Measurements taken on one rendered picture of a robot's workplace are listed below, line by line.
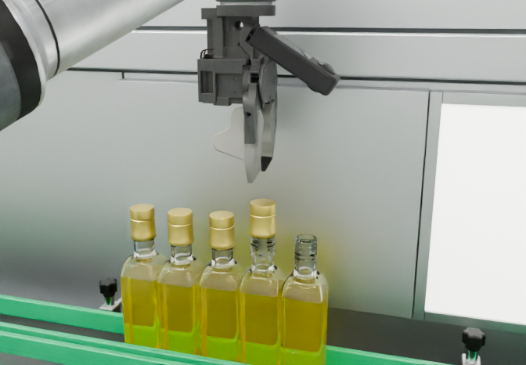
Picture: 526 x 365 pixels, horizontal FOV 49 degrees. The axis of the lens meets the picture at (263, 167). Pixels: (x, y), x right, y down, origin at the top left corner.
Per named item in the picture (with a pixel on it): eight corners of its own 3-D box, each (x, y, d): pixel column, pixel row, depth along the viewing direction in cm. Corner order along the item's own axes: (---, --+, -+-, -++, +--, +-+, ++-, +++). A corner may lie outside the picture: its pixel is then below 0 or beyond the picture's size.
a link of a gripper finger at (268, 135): (237, 158, 81) (231, 95, 76) (278, 161, 79) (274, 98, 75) (230, 168, 78) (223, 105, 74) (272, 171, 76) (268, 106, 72)
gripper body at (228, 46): (219, 99, 77) (217, 5, 74) (282, 102, 75) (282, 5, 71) (197, 108, 70) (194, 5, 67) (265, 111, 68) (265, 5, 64)
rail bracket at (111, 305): (140, 338, 100) (135, 268, 96) (120, 361, 93) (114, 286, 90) (120, 335, 101) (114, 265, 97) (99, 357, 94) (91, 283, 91)
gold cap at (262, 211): (279, 229, 77) (279, 199, 76) (272, 240, 74) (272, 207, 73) (253, 227, 78) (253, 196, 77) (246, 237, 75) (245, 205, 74)
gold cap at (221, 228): (239, 241, 79) (238, 211, 78) (230, 251, 76) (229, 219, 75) (214, 238, 80) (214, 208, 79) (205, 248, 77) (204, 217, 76)
